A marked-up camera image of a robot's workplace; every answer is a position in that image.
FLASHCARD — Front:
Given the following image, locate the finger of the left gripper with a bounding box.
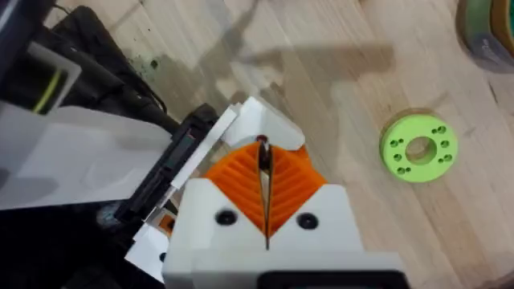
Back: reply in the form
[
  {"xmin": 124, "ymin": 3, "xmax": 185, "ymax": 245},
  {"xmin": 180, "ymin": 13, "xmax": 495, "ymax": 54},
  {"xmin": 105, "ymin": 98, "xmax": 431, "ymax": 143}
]
[{"xmin": 219, "ymin": 96, "xmax": 306, "ymax": 152}]

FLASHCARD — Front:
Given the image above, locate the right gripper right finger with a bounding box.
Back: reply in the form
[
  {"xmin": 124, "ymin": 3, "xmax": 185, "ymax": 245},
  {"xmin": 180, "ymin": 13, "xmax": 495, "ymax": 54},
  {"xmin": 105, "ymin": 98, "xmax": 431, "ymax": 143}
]
[{"xmin": 267, "ymin": 143, "xmax": 365, "ymax": 253}]

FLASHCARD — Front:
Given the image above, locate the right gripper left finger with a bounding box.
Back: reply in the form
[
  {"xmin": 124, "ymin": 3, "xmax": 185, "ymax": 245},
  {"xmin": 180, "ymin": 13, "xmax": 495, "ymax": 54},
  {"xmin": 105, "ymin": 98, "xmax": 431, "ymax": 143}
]
[{"xmin": 161, "ymin": 140, "xmax": 268, "ymax": 283}]

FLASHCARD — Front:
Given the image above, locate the green disc with holes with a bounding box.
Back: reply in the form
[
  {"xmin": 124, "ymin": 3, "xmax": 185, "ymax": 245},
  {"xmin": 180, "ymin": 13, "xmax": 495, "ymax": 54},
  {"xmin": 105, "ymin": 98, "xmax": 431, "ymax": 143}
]
[{"xmin": 379, "ymin": 113, "xmax": 459, "ymax": 185}]

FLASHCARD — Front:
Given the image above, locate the left wrist flat plate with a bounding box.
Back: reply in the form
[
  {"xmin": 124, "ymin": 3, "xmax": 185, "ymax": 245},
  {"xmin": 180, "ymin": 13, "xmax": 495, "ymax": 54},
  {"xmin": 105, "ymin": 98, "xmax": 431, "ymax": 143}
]
[{"xmin": 0, "ymin": 39, "xmax": 84, "ymax": 117}]

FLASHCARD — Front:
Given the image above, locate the brown tub with toys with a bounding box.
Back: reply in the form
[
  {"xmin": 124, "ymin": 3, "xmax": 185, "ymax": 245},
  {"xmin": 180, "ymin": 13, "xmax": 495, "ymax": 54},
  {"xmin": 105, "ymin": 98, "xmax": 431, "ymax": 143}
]
[{"xmin": 455, "ymin": 0, "xmax": 514, "ymax": 75}]

